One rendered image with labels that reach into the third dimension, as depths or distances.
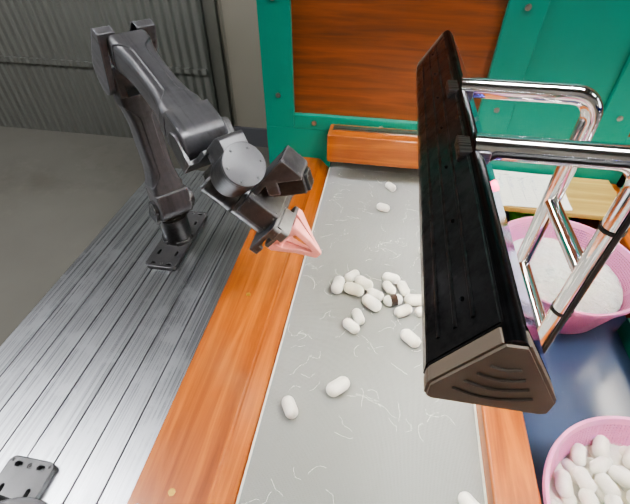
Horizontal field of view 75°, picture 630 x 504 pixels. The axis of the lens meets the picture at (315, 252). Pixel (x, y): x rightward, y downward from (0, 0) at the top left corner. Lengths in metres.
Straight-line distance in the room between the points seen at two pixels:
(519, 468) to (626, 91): 0.78
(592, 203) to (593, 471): 0.58
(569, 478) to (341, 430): 0.29
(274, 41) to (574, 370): 0.86
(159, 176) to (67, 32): 2.20
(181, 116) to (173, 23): 2.04
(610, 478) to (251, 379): 0.48
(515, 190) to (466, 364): 0.79
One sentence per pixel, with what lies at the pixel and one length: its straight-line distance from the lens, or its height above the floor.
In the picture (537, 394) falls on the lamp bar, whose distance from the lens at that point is 0.30.
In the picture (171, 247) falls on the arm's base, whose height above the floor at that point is 0.68.
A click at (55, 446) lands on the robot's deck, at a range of 0.79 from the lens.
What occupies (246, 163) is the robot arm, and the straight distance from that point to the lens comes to 0.53.
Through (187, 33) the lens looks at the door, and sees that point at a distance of 2.62.
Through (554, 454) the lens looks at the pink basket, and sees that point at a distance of 0.65.
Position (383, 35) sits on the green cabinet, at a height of 1.05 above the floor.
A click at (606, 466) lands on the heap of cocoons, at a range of 0.70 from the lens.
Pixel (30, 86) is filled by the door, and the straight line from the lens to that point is 3.36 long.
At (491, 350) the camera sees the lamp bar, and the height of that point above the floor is 1.10.
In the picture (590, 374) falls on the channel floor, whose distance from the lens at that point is 0.87.
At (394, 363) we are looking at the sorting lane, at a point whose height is 0.74.
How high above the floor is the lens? 1.30
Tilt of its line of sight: 43 degrees down
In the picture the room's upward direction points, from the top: straight up
